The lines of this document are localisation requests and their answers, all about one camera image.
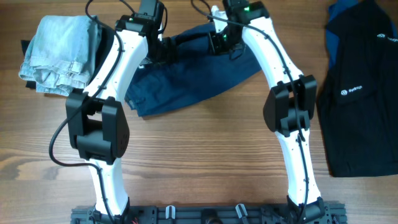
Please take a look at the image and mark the dark blue shorts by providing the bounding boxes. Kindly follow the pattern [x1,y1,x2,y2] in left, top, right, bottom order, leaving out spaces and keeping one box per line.
[124,24,261,116]

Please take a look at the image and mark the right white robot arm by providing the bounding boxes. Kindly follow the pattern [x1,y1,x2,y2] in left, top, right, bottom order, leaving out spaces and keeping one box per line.
[211,1,325,223]

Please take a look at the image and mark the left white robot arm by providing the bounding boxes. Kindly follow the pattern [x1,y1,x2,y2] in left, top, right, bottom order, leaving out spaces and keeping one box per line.
[64,1,173,223]

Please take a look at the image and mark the folded black garment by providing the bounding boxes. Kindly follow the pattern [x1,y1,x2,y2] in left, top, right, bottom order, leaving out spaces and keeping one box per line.
[21,27,114,90]

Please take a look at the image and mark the folded light blue jeans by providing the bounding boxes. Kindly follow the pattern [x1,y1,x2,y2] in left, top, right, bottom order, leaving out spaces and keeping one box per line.
[19,16,102,96]

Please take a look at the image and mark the blue garment under shirt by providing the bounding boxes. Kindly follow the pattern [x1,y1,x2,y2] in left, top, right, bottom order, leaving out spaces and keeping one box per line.
[325,0,397,68]

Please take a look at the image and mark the black logo shirt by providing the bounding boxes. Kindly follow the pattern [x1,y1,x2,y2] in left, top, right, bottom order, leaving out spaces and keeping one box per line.
[316,0,398,178]

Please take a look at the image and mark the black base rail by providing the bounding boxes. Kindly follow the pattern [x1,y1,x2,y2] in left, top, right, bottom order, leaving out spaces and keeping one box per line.
[70,202,348,224]

